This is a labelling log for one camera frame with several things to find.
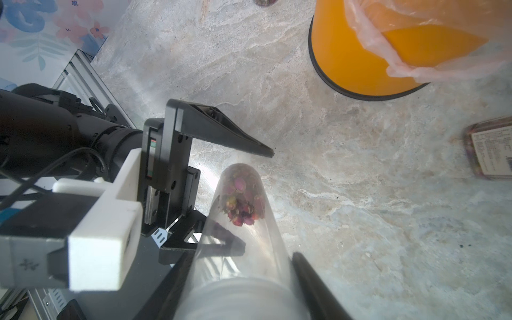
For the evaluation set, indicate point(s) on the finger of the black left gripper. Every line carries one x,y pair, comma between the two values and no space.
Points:
209,124
195,231

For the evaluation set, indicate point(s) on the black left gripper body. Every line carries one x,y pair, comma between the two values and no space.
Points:
164,171

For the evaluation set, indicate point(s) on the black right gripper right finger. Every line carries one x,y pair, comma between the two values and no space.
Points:
321,302

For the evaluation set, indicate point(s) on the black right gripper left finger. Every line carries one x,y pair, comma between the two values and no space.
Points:
158,288

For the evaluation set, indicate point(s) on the clear jar with dried roses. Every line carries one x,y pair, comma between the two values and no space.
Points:
241,269

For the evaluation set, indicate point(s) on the white-lidded flower tea jar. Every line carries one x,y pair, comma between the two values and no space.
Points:
264,3

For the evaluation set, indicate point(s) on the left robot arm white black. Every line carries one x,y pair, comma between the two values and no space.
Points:
48,132

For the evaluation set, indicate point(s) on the labelled flower tea jar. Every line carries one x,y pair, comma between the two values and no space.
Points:
488,148

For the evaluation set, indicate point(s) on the orange trash bin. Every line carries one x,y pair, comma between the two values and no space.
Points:
343,63

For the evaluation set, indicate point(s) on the clear plastic bin liner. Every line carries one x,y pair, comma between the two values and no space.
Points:
489,20

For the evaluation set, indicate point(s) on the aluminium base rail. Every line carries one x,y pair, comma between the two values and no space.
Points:
87,97

